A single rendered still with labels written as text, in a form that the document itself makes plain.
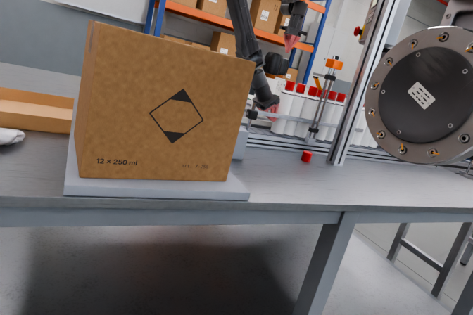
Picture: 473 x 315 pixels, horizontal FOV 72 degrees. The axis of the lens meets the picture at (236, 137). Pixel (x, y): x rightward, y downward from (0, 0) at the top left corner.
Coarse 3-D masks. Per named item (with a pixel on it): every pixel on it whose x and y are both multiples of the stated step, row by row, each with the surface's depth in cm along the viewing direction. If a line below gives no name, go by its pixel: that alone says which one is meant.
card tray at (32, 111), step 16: (0, 96) 96; (16, 96) 97; (32, 96) 99; (48, 96) 101; (64, 96) 103; (0, 112) 75; (16, 112) 77; (32, 112) 91; (48, 112) 95; (64, 112) 98; (16, 128) 77; (32, 128) 79; (48, 128) 80; (64, 128) 82
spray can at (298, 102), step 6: (300, 84) 121; (300, 90) 122; (294, 96) 122; (300, 96) 121; (294, 102) 122; (300, 102) 122; (294, 108) 123; (300, 108) 123; (294, 114) 123; (288, 120) 124; (288, 126) 124; (294, 126) 124; (288, 132) 125; (294, 132) 126
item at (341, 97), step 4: (340, 96) 131; (344, 96) 131; (336, 100) 132; (340, 100) 131; (344, 100) 132; (336, 104) 131; (340, 104) 131; (336, 108) 131; (340, 108) 131; (336, 112) 131; (340, 112) 132; (332, 116) 132; (336, 116) 132; (340, 116) 132; (332, 120) 132; (336, 120) 132; (328, 128) 134; (332, 128) 133; (328, 132) 134; (332, 132) 133; (328, 136) 134; (332, 136) 134; (324, 140) 135; (328, 140) 134; (332, 140) 135
